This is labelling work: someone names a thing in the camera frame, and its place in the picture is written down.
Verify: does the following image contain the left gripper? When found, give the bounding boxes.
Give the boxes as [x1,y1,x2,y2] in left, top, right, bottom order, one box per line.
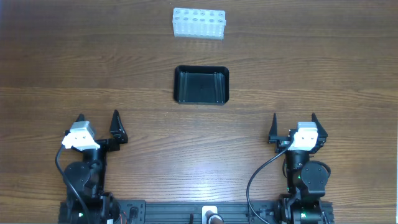
[75,109,129,153]

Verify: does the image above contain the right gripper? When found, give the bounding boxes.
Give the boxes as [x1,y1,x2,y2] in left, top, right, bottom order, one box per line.
[268,112,329,154]

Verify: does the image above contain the black tray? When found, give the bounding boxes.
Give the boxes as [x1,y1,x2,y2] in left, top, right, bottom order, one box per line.
[173,64,230,106]

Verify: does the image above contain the white test tube rack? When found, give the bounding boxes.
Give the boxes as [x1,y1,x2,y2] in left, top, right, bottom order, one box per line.
[172,7,227,40]

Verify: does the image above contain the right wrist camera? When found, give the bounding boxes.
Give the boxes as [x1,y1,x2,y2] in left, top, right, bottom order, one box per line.
[290,121,320,152]

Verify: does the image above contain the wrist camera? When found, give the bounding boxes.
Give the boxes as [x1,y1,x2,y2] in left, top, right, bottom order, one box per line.
[290,121,320,152]
[61,120,101,152]

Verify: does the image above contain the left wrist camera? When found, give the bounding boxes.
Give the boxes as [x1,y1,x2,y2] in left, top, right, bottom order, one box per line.
[61,120,101,152]

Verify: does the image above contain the mounting rail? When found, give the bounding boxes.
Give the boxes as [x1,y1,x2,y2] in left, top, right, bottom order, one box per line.
[58,199,335,224]

